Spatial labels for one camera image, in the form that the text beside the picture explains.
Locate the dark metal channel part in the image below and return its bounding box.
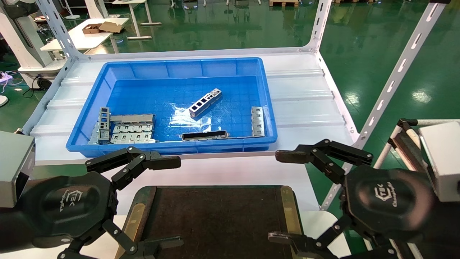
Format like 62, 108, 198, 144
181, 131, 229, 141

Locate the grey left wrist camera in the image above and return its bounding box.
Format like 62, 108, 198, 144
0, 131, 35, 208

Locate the white power strip with cables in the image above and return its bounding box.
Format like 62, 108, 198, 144
0, 71, 23, 87

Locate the white machine base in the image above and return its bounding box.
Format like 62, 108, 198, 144
0, 0, 67, 74

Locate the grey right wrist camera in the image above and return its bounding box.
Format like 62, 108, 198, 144
419, 121, 460, 203

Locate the blue plastic bin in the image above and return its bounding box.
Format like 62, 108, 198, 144
66, 58, 278, 158

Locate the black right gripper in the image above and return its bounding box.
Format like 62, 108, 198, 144
268, 139, 437, 259

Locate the silver slotted metal bracket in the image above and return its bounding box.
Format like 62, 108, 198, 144
251, 106, 265, 137

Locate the open cardboard box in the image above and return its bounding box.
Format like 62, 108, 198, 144
82, 22, 124, 35

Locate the silver perforated metal bracket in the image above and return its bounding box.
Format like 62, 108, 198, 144
189, 88, 222, 118

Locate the white tube cart frame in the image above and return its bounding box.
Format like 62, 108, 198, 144
374, 118, 460, 173

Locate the white table with legs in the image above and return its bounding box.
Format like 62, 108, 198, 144
112, 0, 162, 40

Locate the black floor cable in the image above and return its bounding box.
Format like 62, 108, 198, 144
22, 74, 53, 98

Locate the grey long metal bracket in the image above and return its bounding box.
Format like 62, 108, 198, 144
110, 114, 156, 125

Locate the grey thin metal bracket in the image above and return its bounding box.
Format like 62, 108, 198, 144
88, 122, 100, 145

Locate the white metal shelf rack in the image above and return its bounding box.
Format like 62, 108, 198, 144
14, 0, 450, 211

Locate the black container tray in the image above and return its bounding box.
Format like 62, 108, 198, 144
115, 185, 306, 259

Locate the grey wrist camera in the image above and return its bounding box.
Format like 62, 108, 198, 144
419, 121, 460, 203
0, 131, 35, 208

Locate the white work table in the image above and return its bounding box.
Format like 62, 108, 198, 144
40, 17, 129, 51

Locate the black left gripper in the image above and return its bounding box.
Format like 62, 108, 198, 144
22, 146, 184, 259

